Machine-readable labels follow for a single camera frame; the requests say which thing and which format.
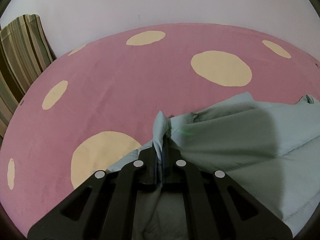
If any pink polka dot bed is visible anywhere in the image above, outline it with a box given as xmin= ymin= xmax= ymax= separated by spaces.
xmin=0 ymin=24 xmax=320 ymax=232

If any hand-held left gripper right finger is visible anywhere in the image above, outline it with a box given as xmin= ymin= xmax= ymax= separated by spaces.
xmin=162 ymin=139 xmax=293 ymax=240

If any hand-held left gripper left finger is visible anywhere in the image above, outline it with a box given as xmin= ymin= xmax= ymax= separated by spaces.
xmin=27 ymin=140 xmax=161 ymax=240

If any striped headboard cover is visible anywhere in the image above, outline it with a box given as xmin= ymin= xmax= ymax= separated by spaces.
xmin=0 ymin=13 xmax=54 ymax=140

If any light blue puffer jacket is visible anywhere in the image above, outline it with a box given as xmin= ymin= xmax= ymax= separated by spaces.
xmin=106 ymin=92 xmax=320 ymax=240

